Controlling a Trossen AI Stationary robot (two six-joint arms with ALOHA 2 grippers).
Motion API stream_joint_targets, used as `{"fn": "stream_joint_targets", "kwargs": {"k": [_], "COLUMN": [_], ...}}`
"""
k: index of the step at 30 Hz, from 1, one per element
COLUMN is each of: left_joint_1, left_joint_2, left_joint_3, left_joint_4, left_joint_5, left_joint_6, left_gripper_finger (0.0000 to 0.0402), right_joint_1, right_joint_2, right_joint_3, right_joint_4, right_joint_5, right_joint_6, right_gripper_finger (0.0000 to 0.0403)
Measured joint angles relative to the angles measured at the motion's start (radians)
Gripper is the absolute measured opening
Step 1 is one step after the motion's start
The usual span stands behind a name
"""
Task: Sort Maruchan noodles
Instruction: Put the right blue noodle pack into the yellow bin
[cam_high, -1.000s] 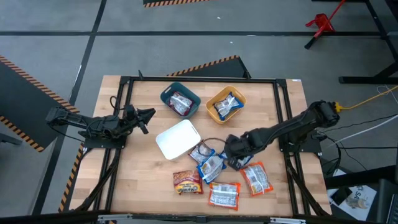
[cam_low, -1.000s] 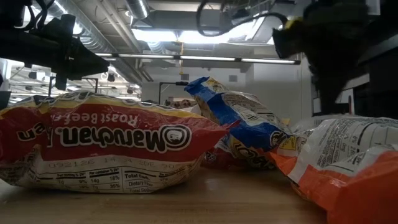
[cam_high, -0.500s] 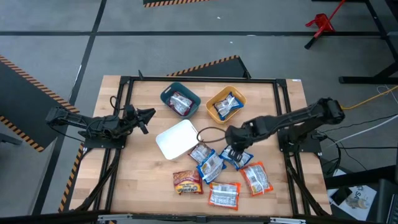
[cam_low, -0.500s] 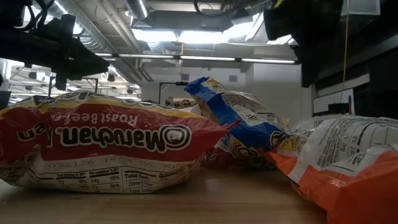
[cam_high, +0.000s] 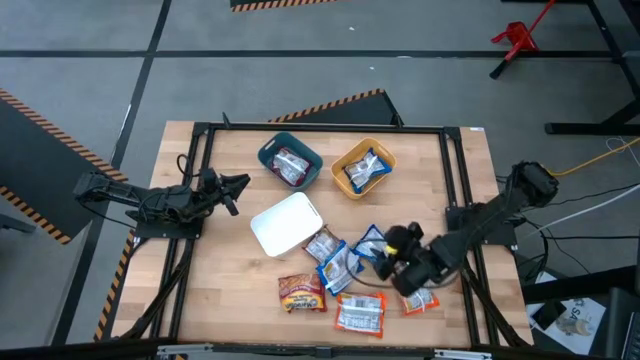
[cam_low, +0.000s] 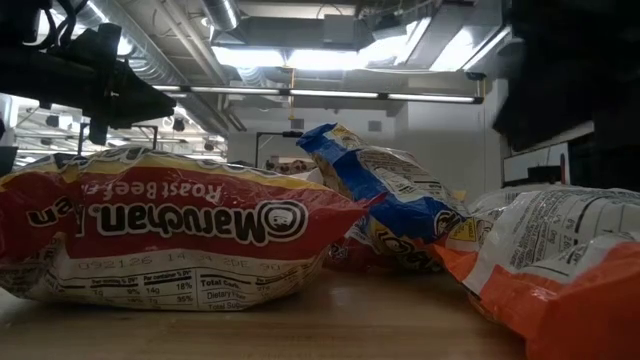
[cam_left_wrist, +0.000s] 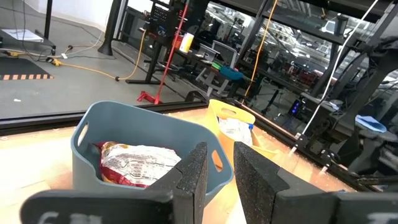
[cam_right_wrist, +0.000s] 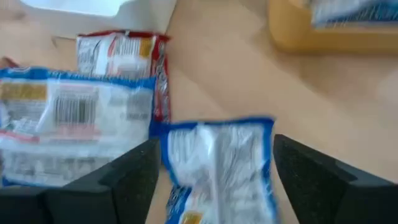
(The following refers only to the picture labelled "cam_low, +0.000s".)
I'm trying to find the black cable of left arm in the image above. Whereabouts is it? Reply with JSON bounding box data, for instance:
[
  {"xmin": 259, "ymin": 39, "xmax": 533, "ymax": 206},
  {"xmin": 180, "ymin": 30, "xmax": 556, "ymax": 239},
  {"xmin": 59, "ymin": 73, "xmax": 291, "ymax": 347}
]
[{"xmin": 27, "ymin": 0, "xmax": 79, "ymax": 50}]

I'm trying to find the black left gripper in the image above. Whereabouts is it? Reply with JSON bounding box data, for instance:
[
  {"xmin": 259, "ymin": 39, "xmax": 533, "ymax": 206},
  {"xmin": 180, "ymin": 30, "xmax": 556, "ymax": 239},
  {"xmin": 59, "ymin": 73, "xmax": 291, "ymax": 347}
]
[{"xmin": 64, "ymin": 22, "xmax": 177, "ymax": 146}]

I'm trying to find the black metal frame stand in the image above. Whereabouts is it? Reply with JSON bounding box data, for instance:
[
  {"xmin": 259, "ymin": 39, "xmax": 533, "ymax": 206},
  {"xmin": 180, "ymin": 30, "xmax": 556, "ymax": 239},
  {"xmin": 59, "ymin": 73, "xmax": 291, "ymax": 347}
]
[{"xmin": 254, "ymin": 130, "xmax": 306, "ymax": 169}]

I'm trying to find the blue Maruchan noodle pack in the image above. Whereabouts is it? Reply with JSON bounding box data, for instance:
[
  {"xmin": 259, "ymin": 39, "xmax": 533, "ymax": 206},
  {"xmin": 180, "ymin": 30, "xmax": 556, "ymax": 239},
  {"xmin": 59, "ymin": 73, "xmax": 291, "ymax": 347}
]
[{"xmin": 297, "ymin": 123, "xmax": 470, "ymax": 271}]

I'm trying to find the black object at table edge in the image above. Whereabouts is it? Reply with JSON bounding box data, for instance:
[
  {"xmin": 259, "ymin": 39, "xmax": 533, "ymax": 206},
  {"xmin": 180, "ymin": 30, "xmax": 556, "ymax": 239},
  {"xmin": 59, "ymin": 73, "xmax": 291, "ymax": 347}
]
[{"xmin": 0, "ymin": 145, "xmax": 19, "ymax": 177}]

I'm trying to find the long ceiling light fixture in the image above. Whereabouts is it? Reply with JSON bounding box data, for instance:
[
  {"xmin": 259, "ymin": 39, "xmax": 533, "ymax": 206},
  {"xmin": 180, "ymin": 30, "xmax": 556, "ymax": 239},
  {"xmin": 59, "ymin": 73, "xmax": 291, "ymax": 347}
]
[{"xmin": 152, "ymin": 83, "xmax": 485, "ymax": 105}]

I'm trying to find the round silver ceiling duct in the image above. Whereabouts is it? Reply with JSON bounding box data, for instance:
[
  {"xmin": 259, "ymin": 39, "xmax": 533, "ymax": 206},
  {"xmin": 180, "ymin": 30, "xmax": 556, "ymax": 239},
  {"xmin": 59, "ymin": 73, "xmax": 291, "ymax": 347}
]
[{"xmin": 202, "ymin": 0, "xmax": 239, "ymax": 32}]

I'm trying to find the red Maruchan roast beef pack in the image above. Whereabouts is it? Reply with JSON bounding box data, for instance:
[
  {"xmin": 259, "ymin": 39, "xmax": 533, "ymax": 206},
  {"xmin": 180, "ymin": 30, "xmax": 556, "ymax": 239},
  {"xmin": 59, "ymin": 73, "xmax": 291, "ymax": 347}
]
[{"xmin": 0, "ymin": 147, "xmax": 369, "ymax": 312}]

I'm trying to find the white bin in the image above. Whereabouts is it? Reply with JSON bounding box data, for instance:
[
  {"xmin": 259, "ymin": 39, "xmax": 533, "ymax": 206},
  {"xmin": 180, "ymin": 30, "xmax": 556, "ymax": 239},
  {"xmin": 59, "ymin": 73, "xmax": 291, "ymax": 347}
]
[{"xmin": 292, "ymin": 167, "xmax": 325, "ymax": 185}]

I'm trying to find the patterned cloth item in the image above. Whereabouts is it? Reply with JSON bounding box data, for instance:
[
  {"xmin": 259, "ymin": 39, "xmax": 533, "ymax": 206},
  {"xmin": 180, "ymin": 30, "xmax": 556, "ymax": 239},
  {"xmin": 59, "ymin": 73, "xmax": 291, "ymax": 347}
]
[{"xmin": 264, "ymin": 158, "xmax": 319, "ymax": 175}]

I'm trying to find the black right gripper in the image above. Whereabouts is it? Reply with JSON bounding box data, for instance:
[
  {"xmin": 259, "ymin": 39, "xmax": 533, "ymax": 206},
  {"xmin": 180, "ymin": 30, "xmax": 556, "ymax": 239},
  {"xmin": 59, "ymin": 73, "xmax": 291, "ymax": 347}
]
[{"xmin": 492, "ymin": 0, "xmax": 640, "ymax": 151}]

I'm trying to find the red Maruchan ramen beef pack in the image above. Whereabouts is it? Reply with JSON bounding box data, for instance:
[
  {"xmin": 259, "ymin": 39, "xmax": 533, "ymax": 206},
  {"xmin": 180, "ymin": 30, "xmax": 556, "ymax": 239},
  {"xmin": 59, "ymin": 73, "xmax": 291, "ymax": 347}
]
[{"xmin": 324, "ymin": 232, "xmax": 444, "ymax": 274}]

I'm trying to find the orange Maruchan noodle pack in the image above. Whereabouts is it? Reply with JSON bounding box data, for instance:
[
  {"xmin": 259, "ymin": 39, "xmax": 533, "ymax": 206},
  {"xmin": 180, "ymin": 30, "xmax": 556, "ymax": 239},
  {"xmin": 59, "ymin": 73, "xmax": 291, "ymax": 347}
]
[{"xmin": 432, "ymin": 183, "xmax": 640, "ymax": 360}]

